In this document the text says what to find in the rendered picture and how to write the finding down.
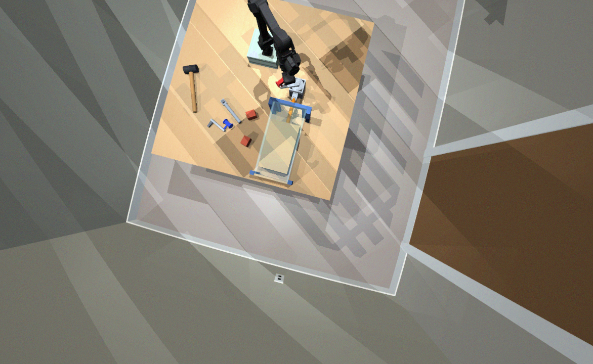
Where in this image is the clear-panelled rack with blue frame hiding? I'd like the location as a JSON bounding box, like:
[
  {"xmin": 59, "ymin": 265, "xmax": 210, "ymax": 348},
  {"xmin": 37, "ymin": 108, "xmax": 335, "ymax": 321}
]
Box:
[{"xmin": 249, "ymin": 100, "xmax": 311, "ymax": 185}]

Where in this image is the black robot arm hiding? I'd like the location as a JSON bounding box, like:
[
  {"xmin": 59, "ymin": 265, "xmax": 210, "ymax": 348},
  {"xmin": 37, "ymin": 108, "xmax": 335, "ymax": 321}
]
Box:
[{"xmin": 247, "ymin": 0, "xmax": 301, "ymax": 76}]

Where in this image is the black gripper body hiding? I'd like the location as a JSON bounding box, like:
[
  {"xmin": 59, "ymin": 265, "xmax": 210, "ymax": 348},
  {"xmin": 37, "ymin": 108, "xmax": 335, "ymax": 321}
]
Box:
[{"xmin": 276, "ymin": 53, "xmax": 295, "ymax": 85}]

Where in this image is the grey metal rod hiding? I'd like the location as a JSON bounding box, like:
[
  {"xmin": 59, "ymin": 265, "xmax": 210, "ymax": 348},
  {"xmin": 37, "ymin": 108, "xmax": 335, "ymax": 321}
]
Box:
[{"xmin": 220, "ymin": 98, "xmax": 241, "ymax": 124}]

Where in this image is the black rubber mallet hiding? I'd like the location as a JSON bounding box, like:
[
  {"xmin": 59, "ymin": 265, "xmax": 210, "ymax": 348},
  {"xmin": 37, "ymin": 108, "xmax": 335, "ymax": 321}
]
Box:
[{"xmin": 183, "ymin": 64, "xmax": 199, "ymax": 113}]

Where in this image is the red block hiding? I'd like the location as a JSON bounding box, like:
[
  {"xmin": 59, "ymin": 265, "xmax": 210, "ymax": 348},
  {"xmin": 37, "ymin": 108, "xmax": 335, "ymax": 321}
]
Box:
[
  {"xmin": 246, "ymin": 110, "xmax": 257, "ymax": 120},
  {"xmin": 241, "ymin": 136, "xmax": 252, "ymax": 147}
]

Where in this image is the white and blue crank handle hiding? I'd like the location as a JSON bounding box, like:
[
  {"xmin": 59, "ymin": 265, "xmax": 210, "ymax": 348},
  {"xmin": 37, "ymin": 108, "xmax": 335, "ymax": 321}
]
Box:
[{"xmin": 207, "ymin": 119, "xmax": 233, "ymax": 132}]

